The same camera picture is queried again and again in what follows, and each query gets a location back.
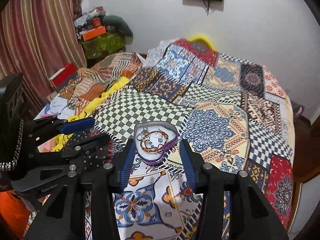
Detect black monitor cable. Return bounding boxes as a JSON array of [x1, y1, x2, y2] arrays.
[[202, 0, 212, 16]]

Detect purple heart-shaped jewelry box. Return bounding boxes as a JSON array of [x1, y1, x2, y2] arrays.
[[133, 122, 179, 166]]

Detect red box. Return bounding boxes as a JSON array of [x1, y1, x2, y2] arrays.
[[48, 63, 78, 91]]

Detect yellow plastic object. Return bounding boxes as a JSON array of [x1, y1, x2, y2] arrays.
[[187, 32, 217, 52]]

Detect grey plush cushion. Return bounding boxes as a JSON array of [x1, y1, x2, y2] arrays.
[[102, 15, 133, 38]]

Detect yellow cloth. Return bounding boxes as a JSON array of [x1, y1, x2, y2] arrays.
[[53, 76, 131, 151]]

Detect orange cloth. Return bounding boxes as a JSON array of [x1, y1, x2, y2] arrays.
[[0, 189, 33, 232]]

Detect green cloth covered cabinet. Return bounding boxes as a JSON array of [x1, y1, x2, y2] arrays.
[[81, 31, 127, 59]]

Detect white cloth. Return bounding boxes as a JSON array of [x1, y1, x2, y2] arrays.
[[34, 97, 71, 121]]

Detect red cord bracelet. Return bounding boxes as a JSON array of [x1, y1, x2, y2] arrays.
[[139, 129, 176, 154]]

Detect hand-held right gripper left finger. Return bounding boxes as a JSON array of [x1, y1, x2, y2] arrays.
[[24, 138, 135, 240]]

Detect pile of clutter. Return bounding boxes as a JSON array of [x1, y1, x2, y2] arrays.
[[74, 6, 107, 34]]

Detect orange box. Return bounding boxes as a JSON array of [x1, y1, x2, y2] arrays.
[[81, 25, 107, 42]]

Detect orange striped quilt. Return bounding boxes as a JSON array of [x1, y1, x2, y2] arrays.
[[58, 52, 146, 106]]

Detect grey purple bag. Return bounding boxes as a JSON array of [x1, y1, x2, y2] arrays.
[[293, 104, 306, 121]]

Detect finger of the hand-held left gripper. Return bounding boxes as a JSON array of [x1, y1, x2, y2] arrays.
[[24, 116, 95, 142], [37, 132, 112, 173]]

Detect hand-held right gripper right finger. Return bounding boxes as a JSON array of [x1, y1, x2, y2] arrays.
[[179, 139, 290, 240]]

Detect patchwork printed blanket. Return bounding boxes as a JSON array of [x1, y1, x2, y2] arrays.
[[82, 38, 295, 240]]

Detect striped brown curtain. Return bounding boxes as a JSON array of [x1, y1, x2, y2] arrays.
[[0, 0, 88, 121]]

